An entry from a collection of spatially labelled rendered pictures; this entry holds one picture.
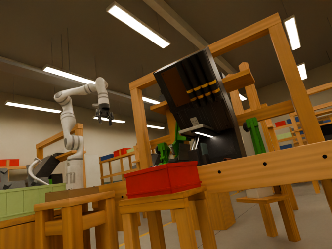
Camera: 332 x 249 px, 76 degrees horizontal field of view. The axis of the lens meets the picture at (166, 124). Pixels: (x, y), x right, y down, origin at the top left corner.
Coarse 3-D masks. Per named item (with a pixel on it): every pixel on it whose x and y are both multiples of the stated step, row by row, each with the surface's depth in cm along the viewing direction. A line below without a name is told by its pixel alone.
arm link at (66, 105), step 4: (68, 96) 156; (68, 100) 156; (60, 104) 155; (64, 104) 155; (68, 104) 156; (64, 108) 154; (68, 108) 151; (72, 108) 154; (64, 112) 144; (68, 112) 144; (72, 112) 147; (60, 116) 144
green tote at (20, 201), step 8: (56, 184) 146; (64, 184) 150; (0, 192) 122; (8, 192) 125; (16, 192) 128; (24, 192) 131; (32, 192) 134; (40, 192) 138; (0, 200) 121; (8, 200) 124; (16, 200) 127; (24, 200) 130; (32, 200) 133; (40, 200) 136; (0, 208) 120; (8, 208) 123; (16, 208) 126; (24, 208) 129; (32, 208) 132; (56, 208) 142; (0, 216) 119; (8, 216) 121; (16, 216) 124
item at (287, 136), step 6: (288, 120) 720; (276, 126) 741; (282, 126) 723; (288, 126) 712; (288, 132) 718; (300, 132) 698; (282, 138) 725; (288, 138) 708; (294, 138) 697; (288, 144) 713; (294, 144) 706; (306, 144) 686
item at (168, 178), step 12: (156, 168) 91; (168, 168) 87; (180, 168) 92; (192, 168) 98; (132, 180) 102; (144, 180) 96; (156, 180) 91; (168, 180) 86; (180, 180) 90; (192, 180) 95; (132, 192) 101; (144, 192) 95; (156, 192) 90; (168, 192) 85
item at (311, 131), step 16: (272, 32) 161; (288, 48) 154; (288, 64) 152; (288, 80) 151; (304, 96) 144; (144, 112) 224; (304, 112) 143; (144, 128) 216; (304, 128) 142; (144, 144) 208; (144, 160) 206
